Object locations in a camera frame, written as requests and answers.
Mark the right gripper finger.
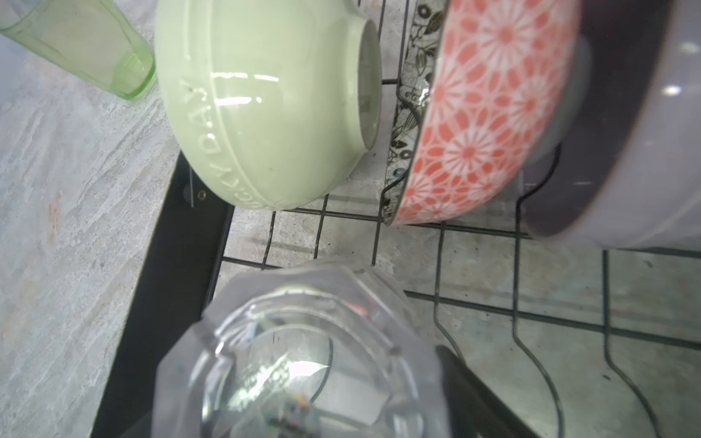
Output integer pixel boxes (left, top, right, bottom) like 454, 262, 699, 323
436, 345, 539, 438

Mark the clear glass cup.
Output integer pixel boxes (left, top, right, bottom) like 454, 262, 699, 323
151, 260, 451, 437

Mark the lavender ceramic bowl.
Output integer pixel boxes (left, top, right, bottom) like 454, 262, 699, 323
522, 1, 700, 248

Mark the red white patterned bowl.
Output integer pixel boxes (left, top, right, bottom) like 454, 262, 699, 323
382, 1, 582, 226

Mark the green glass cup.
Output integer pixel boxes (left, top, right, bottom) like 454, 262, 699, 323
1, 0, 156, 100

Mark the light green ceramic bowl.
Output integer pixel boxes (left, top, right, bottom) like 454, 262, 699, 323
154, 1, 383, 211

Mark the black wire dish rack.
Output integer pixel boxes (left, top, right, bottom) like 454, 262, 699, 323
91, 1, 700, 437

